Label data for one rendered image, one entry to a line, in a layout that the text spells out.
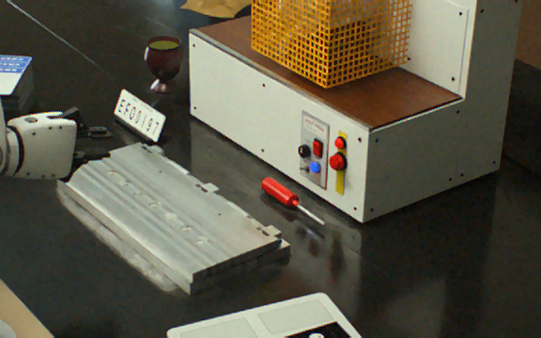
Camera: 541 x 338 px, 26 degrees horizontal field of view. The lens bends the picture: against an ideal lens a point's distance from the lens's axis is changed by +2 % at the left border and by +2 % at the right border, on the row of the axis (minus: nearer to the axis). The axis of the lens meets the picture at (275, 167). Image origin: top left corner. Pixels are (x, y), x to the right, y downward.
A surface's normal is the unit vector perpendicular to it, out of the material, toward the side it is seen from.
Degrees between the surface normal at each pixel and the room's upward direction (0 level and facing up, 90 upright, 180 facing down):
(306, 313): 0
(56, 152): 90
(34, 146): 86
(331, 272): 0
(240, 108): 90
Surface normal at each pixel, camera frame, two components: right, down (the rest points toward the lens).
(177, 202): 0.02, -0.88
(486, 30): 0.61, 0.39
